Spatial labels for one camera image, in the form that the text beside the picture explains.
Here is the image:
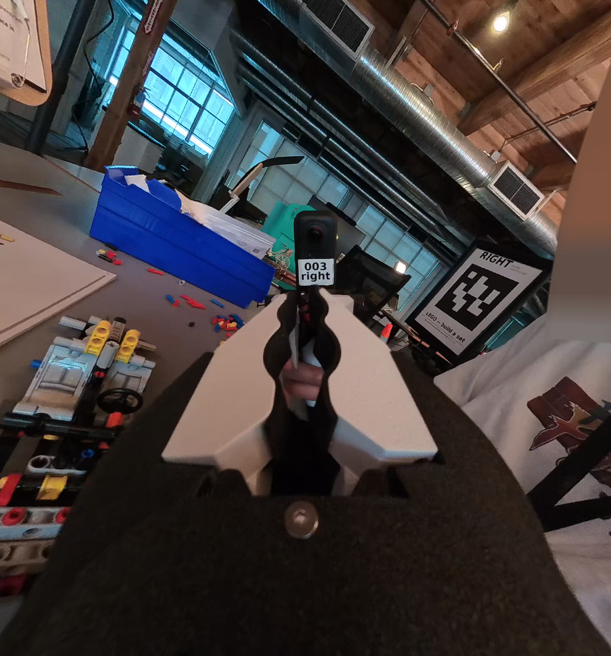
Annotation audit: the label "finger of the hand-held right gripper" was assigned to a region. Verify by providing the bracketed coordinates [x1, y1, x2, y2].
[320, 287, 356, 316]
[288, 307, 302, 371]

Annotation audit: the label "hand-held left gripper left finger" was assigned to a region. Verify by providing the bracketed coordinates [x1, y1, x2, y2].
[161, 293, 299, 495]

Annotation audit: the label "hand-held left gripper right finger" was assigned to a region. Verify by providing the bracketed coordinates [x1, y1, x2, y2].
[307, 286, 439, 495]

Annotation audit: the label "lego car chassis model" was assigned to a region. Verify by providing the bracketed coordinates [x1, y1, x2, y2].
[0, 315, 158, 599]

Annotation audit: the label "person's right hand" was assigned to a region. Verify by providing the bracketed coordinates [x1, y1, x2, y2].
[282, 359, 328, 407]

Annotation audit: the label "black mesh office chair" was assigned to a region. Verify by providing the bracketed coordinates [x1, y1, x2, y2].
[336, 245, 412, 325]

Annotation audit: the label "teal carry bag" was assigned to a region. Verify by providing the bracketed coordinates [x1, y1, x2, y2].
[262, 201, 316, 257]

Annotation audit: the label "white papers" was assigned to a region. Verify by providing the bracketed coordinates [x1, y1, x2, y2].
[125, 173, 276, 257]

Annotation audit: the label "scatter of red blue pins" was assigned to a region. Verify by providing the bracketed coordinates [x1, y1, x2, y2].
[95, 247, 246, 340]

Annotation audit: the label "black white marker card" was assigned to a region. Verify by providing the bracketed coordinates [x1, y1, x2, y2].
[405, 241, 553, 367]

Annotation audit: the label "blue plastic bin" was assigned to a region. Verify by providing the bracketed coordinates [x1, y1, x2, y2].
[89, 165, 276, 310]

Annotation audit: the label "white cabinet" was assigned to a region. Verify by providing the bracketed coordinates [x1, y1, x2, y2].
[115, 127, 164, 175]

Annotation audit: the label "white air vent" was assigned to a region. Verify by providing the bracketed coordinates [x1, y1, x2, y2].
[489, 160, 546, 221]
[300, 0, 376, 58]

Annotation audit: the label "open instruction booklet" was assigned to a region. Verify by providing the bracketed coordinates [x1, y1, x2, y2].
[0, 210, 117, 359]

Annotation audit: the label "black metal pole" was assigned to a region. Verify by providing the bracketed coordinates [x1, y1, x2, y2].
[26, 0, 97, 155]

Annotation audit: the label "printed task sheet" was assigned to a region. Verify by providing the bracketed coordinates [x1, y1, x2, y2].
[0, 0, 47, 93]

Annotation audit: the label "white wire bicycle model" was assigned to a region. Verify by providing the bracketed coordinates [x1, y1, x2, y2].
[266, 244, 297, 273]

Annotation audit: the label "black wall monitor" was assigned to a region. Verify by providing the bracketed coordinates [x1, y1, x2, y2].
[308, 195, 369, 253]

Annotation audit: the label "silver air duct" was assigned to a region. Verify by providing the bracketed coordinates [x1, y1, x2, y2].
[354, 43, 561, 257]

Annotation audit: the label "wooden post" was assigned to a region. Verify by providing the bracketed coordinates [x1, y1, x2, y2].
[82, 0, 179, 172]

